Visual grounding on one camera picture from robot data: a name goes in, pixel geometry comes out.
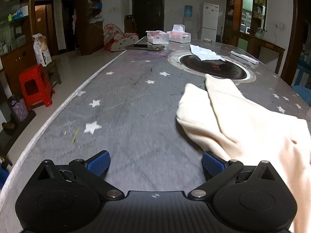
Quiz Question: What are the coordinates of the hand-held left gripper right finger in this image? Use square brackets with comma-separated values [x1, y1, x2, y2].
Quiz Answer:
[188, 151, 277, 201]

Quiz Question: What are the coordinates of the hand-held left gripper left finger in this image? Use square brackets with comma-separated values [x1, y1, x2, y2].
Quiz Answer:
[36, 150, 124, 201]

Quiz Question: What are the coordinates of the cream sweatshirt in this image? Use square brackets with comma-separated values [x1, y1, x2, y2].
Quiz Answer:
[176, 74, 311, 233]

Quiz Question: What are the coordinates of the patterned trash bin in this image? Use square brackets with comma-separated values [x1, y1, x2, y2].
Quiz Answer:
[10, 96, 29, 123]

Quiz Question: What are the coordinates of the round black induction cooktop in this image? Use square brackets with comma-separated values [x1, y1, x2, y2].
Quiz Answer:
[168, 50, 256, 83]

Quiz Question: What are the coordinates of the small wooden stool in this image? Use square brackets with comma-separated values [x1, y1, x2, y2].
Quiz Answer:
[44, 58, 62, 88]

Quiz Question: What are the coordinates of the crumpled white tissue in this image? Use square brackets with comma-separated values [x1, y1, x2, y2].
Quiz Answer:
[190, 44, 226, 62]

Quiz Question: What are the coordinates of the red plastic stool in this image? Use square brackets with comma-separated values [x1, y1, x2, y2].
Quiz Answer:
[19, 63, 55, 111]

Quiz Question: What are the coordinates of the blue chair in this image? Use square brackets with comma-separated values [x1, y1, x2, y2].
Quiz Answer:
[292, 61, 311, 100]

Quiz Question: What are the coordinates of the dotted children's play tent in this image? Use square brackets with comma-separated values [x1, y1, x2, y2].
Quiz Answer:
[103, 24, 139, 52]

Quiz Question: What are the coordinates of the black smartphone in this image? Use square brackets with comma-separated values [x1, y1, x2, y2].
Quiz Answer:
[125, 44, 165, 51]

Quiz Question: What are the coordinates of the white paper bag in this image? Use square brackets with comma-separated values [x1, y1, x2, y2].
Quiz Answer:
[32, 33, 52, 67]

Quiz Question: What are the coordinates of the wooden divider shelf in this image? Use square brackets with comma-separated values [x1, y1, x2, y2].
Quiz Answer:
[75, 0, 105, 56]

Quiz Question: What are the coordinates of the pink tissue box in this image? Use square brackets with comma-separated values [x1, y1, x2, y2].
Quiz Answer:
[166, 24, 191, 43]

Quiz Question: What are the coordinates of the glass display cabinet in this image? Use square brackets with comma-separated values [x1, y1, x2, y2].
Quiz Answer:
[0, 0, 39, 97]

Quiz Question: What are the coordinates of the white tissue box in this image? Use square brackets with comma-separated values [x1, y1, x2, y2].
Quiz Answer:
[145, 30, 169, 44]

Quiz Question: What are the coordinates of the white water dispenser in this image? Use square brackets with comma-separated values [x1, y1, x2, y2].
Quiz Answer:
[182, 17, 195, 34]

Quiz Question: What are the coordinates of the white refrigerator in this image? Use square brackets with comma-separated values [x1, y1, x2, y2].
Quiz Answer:
[199, 2, 219, 42]

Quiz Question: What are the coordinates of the brown interior door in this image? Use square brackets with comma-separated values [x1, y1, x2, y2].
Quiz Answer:
[35, 0, 59, 56]

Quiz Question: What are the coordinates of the wooden sideboard cabinet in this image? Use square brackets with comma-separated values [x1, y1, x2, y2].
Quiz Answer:
[222, 0, 286, 74]

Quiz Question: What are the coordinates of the dark wooden door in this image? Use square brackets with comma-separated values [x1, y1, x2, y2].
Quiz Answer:
[132, 0, 166, 39]

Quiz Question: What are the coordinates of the blue white box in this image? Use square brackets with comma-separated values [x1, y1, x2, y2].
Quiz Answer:
[12, 5, 29, 20]

